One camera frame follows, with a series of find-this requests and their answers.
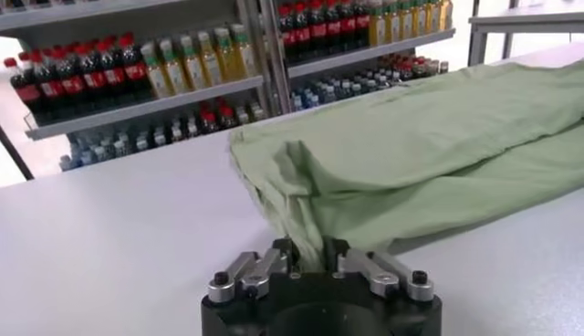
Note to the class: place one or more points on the white metal shelf rack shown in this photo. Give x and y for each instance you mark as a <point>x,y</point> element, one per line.
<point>365,54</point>
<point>137,109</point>

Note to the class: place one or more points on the white side table with legs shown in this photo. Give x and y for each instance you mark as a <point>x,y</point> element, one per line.
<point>476,45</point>

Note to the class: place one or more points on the small cola bottle red cap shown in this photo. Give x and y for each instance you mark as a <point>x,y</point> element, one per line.
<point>210,123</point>
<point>226,118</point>

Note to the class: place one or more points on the yellow tea bottle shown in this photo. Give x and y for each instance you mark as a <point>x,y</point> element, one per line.
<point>377,27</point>
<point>392,24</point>
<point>420,18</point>
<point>406,20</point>
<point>194,70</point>
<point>228,61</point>
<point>175,75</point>
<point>445,13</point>
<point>211,66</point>
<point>246,57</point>
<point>432,16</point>
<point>157,77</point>

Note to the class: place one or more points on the light green polo shirt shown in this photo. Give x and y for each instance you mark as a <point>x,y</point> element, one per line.
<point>410,137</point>

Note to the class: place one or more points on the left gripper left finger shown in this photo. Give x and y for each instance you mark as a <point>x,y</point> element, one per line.
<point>255,274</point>

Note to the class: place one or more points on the black slanted pole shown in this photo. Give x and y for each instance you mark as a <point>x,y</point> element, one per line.
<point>16,155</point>

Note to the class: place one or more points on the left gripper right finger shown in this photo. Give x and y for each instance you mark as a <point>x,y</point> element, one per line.
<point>383,274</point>

